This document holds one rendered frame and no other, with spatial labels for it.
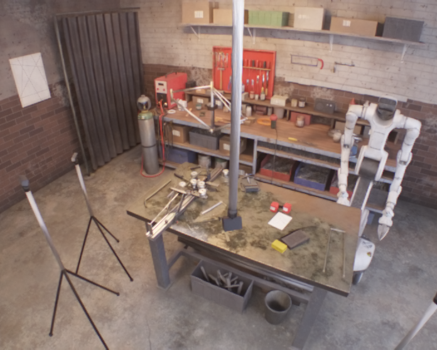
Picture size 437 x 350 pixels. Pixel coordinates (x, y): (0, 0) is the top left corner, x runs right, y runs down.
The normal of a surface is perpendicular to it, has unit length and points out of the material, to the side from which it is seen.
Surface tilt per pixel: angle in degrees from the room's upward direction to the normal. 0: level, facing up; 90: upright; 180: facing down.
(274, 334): 0
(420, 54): 90
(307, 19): 89
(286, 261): 0
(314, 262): 0
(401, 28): 90
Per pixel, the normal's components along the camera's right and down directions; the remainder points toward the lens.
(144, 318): 0.00, -0.85
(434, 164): -0.47, 0.47
